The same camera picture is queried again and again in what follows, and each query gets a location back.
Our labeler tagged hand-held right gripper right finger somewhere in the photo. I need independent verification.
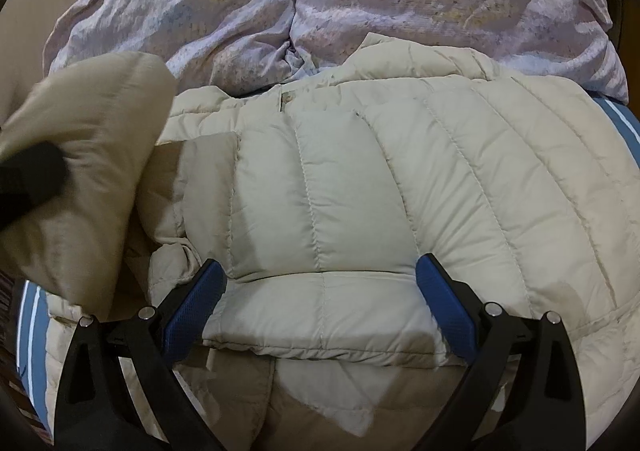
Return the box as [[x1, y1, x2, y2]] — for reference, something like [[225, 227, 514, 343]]
[[415, 253, 586, 451]]

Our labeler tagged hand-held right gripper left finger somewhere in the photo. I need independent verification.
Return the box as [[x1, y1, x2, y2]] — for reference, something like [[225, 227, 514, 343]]
[[52, 258, 228, 451]]

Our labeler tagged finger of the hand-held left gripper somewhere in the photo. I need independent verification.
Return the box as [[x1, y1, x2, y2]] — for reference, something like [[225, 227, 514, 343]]
[[0, 140, 68, 232]]

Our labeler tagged beige quilted down jacket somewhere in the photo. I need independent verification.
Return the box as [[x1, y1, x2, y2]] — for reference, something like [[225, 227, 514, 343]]
[[0, 32, 640, 451]]

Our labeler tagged blue white striped bed sheet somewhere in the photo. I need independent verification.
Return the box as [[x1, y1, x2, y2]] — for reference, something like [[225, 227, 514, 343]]
[[15, 95, 640, 437]]

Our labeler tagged lilac floral duvet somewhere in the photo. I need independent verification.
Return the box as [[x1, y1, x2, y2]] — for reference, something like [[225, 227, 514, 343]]
[[42, 0, 630, 104]]

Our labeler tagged dark headboard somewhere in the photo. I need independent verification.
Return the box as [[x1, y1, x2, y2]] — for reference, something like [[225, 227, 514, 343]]
[[602, 0, 640, 107]]

